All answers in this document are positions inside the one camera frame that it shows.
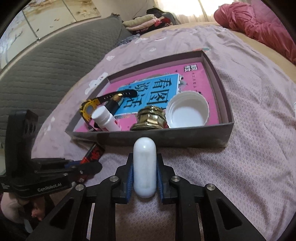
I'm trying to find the white earbuds case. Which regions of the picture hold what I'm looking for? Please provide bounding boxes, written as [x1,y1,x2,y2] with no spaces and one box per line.
[133,137,157,198]

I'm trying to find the yellow black wrist watch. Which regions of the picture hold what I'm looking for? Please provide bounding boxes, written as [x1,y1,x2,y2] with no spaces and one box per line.
[79,89,138,131]

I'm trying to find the shallow grey cardboard box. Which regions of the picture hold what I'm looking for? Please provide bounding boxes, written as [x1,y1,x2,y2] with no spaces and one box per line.
[66,51,234,148]

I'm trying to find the black triangular prism box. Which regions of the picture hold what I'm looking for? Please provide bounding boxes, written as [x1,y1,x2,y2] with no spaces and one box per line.
[105,93,123,115]

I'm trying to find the large white bottle cap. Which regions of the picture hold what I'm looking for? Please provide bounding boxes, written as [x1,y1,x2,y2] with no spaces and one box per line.
[165,91,209,128]

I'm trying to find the grey quilted headboard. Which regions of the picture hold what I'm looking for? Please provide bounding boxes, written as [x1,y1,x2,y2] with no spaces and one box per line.
[1,14,131,147]

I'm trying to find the small white pill bottle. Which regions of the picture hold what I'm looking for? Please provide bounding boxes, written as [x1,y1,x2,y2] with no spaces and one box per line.
[91,105,121,132]

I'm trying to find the lilac patterned bed sheet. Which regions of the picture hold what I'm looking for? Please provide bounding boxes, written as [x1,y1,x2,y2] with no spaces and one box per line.
[32,25,295,240]

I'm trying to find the pink Chinese workbook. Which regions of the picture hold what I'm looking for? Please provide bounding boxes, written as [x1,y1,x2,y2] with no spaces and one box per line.
[103,61,220,132]

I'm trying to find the wall mural painting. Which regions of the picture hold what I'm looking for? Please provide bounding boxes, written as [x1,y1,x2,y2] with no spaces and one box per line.
[1,0,101,69]

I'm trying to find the pink quilted duvet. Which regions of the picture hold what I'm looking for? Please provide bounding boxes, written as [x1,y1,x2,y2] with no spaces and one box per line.
[214,1,295,64]

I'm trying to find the stack of folded clothes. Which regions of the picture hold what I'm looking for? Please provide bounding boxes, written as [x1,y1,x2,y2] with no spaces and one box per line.
[122,8,178,35]

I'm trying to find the operator hand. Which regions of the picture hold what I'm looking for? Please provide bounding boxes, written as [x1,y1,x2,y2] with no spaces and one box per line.
[1,192,45,223]

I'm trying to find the brass metal fitting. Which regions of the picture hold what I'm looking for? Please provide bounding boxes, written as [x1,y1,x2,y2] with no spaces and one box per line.
[130,105,167,131]

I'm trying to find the white window curtains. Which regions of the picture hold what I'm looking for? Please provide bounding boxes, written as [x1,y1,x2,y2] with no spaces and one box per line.
[154,0,251,24]

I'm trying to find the beige mattress cover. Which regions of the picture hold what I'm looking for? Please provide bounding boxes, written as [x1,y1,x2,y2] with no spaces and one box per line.
[142,22,295,83]

